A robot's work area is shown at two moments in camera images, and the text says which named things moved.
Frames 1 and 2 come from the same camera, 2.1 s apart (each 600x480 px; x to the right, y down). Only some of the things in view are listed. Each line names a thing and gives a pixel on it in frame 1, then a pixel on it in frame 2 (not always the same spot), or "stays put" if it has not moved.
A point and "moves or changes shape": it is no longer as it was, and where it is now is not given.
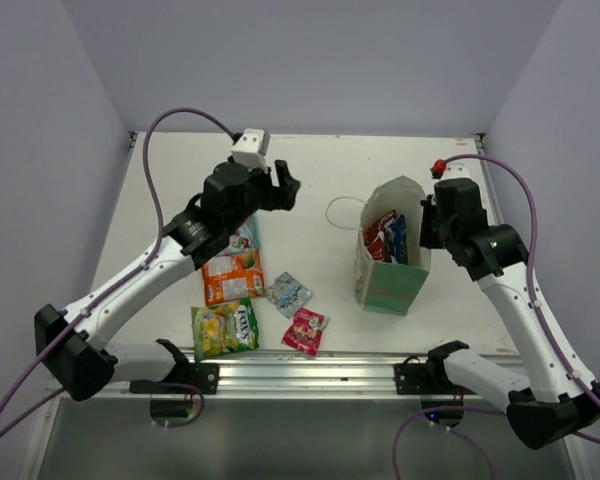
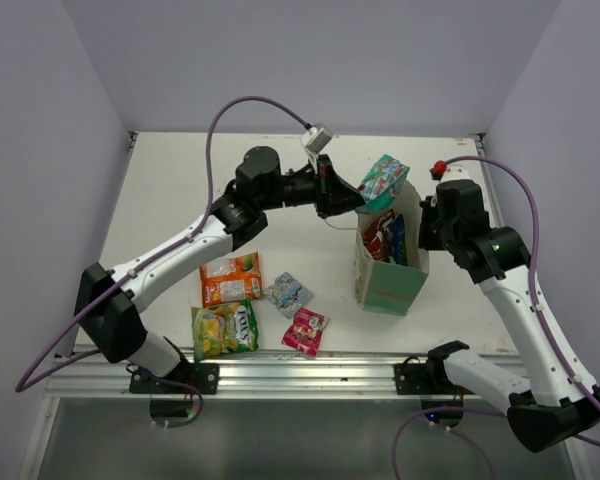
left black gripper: [282, 198] to [334, 195]
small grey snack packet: [287, 294] stays put
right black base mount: [430, 378] stays put
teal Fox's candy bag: [245, 238] moves or changes shape
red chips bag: [374, 236] stays put
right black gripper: [426, 238] stays put
